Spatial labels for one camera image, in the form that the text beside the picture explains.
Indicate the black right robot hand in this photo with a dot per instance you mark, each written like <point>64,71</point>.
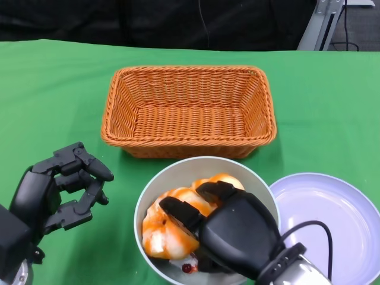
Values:
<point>237,225</point>

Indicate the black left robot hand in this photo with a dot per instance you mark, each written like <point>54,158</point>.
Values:
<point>32,193</point>

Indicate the grey round bowl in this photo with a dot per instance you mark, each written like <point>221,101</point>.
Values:
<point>178,178</point>

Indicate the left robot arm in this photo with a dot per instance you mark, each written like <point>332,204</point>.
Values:
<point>12,237</point>

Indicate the chocolate cake slice with cream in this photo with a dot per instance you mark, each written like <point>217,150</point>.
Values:
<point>185,267</point>

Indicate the lavender round plate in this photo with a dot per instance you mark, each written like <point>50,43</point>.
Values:
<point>341,213</point>

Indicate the orange wicker basket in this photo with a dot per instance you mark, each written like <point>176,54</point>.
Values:
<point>190,124</point>

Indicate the green tablecloth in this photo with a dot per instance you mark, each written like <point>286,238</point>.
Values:
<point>44,104</point>

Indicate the black backdrop cloth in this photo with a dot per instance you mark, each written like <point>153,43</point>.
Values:
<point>89,17</point>

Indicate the grey metal stand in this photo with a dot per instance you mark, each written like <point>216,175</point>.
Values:
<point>319,26</point>

